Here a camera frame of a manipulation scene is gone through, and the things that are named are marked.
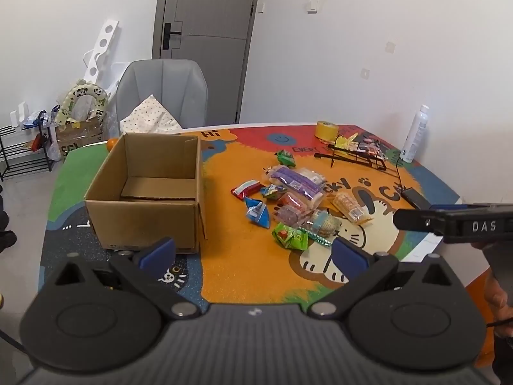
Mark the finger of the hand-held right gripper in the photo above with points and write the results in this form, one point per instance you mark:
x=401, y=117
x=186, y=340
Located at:
x=417, y=220

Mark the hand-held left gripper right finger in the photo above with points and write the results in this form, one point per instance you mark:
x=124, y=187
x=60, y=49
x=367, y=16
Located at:
x=349, y=257

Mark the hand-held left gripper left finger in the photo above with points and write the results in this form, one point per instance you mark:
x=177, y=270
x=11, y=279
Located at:
x=158, y=254

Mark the brown cardboard box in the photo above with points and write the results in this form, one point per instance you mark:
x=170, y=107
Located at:
x=152, y=220

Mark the green stick snack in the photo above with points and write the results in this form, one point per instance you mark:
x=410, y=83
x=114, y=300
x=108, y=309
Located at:
x=318, y=238

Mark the teal beige snack packet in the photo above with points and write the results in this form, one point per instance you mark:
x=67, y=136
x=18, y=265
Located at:
x=324, y=222

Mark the clear biscuit packet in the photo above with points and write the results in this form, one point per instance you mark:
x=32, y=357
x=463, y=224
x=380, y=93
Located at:
x=352, y=207

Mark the green snack packet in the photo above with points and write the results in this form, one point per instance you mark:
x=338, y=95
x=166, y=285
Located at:
x=285, y=158
x=289, y=237

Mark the orange clear snack packet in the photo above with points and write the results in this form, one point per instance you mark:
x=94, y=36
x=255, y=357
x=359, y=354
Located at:
x=291, y=208

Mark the purple snack packet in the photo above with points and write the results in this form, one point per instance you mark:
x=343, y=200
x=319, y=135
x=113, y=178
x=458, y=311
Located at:
x=294, y=180

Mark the small blue snack packet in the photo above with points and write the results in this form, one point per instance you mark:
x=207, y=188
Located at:
x=273, y=191

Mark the large blue snack packet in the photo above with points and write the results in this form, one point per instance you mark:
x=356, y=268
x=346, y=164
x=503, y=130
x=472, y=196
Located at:
x=258, y=212

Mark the red white snack packet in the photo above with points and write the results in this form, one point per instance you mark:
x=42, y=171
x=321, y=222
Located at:
x=245, y=189

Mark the person's right hand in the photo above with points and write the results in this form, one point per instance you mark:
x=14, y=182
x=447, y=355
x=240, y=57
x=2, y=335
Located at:
x=497, y=288

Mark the black power adapter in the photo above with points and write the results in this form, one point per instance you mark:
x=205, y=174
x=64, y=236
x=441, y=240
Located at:
x=417, y=198

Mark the white paper sheet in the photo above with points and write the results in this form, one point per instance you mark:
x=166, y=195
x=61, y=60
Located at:
x=423, y=248

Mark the colourful cartoon table mat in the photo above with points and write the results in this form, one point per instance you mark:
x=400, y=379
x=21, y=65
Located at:
x=240, y=260

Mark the white spray bottle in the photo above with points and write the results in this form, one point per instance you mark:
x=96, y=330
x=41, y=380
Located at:
x=415, y=136

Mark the yellow clips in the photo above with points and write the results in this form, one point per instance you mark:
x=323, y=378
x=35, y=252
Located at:
x=345, y=142

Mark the orange tangerine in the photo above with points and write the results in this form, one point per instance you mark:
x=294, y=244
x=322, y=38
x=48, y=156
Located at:
x=112, y=144

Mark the yellow tape roll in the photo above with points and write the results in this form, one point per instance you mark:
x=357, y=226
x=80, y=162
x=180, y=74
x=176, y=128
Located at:
x=326, y=130

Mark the white dotted cushion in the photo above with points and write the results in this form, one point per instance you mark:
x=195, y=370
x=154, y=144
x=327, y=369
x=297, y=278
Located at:
x=150, y=118

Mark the taped cardboard box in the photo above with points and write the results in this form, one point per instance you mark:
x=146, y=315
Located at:
x=80, y=136

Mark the black slipper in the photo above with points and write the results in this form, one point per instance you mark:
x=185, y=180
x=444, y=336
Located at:
x=7, y=240

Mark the grey padded chair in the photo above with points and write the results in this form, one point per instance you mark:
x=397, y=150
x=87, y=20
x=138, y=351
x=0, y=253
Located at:
x=180, y=88

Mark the white perforated rack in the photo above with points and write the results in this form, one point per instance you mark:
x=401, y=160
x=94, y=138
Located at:
x=102, y=48

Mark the grey door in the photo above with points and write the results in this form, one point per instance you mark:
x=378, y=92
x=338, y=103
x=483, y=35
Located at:
x=208, y=8

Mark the white wall socket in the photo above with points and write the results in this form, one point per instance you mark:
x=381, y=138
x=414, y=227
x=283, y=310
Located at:
x=365, y=73

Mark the white wall sensor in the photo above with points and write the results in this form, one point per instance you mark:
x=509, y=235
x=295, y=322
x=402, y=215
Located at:
x=313, y=3

